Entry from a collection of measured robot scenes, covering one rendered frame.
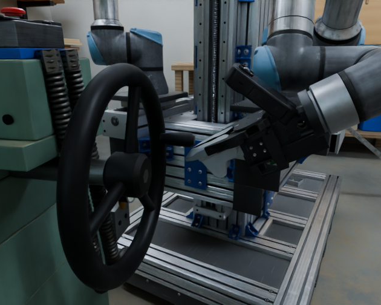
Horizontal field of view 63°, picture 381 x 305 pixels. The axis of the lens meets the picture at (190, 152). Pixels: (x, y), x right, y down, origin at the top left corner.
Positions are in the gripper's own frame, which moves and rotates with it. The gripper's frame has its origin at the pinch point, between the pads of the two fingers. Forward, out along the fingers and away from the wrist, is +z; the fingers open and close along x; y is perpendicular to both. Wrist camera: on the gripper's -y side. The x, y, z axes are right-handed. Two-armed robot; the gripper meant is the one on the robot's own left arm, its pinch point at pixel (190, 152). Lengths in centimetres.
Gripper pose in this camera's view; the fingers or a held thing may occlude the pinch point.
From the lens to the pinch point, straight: 51.3
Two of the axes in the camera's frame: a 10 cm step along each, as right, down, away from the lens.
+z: -8.4, 3.8, 3.9
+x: 2.6, -3.5, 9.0
